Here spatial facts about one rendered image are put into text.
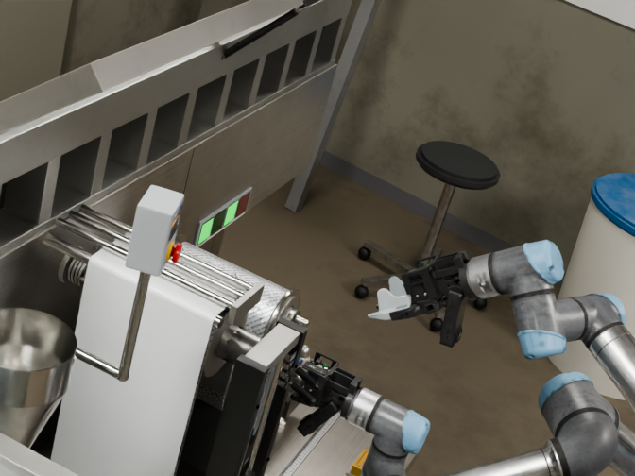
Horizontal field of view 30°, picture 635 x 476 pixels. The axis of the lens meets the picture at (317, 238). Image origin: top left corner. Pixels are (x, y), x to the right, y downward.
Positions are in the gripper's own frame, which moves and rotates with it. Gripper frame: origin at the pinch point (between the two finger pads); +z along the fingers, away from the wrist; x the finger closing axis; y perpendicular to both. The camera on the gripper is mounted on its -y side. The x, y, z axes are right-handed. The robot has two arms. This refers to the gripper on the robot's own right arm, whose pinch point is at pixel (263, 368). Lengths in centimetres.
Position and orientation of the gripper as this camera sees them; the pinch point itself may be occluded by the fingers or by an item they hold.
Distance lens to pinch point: 241.4
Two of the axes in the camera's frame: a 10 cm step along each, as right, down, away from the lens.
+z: -8.8, -4.0, 2.5
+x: -4.0, 3.5, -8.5
